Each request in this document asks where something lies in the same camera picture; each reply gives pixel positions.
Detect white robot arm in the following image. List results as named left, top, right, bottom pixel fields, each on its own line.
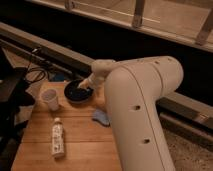
left=80, top=56, right=183, bottom=171

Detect black chair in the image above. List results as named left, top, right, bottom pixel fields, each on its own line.
left=0, top=46, right=36, bottom=161

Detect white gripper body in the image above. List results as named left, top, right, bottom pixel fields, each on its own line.
left=88, top=59, right=115, bottom=89

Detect black cables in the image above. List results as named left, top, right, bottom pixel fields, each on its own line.
left=23, top=46, right=64, bottom=84

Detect dark ceramic bowl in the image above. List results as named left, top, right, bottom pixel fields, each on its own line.
left=64, top=79, right=93, bottom=103

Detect wooden table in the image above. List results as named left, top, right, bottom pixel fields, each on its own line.
left=11, top=82, right=122, bottom=171

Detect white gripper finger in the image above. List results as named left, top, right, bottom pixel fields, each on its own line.
left=78, top=79, right=89, bottom=89

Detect white plastic bottle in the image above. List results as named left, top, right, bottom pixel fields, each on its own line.
left=52, top=118, right=65, bottom=158

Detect clear plastic cup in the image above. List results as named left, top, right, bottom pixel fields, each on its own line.
left=41, top=89, right=59, bottom=111

